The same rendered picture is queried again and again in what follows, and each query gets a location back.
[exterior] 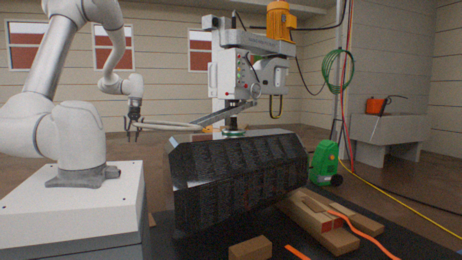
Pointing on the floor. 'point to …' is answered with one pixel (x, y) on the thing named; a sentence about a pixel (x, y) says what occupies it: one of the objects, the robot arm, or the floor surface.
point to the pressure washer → (326, 162)
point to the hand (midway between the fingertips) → (132, 136)
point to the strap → (353, 231)
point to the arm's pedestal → (92, 245)
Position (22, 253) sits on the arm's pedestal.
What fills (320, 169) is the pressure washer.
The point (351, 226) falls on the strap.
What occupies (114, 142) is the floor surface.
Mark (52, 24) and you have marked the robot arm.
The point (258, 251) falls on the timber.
